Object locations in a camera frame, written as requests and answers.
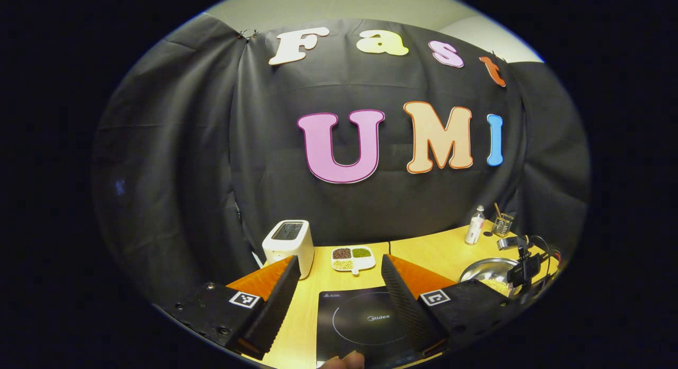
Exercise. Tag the pile of yellow soybeans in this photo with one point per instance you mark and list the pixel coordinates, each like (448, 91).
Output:
(498, 287)

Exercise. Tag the white divided bean dish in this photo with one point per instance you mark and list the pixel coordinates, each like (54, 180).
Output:
(354, 258)

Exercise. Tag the black induction cooktop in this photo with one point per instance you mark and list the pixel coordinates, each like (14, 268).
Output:
(360, 321)

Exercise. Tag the small glass jar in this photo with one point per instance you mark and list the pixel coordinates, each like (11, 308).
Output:
(502, 227)

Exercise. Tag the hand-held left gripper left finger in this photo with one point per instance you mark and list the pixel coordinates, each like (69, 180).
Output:
(275, 311)

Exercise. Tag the black backdrop cloth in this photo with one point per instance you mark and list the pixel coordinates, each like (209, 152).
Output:
(185, 173)

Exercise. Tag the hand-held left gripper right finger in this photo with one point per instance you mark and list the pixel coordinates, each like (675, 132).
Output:
(405, 311)

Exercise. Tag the wooden stick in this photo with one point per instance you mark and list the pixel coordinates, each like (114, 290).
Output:
(498, 210)

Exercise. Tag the stainless steel pot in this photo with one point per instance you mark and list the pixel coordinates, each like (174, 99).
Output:
(484, 268)

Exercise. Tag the white toaster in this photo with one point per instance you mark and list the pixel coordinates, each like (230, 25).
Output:
(288, 247)

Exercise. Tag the clear bottle with white label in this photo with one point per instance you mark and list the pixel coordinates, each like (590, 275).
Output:
(474, 228)

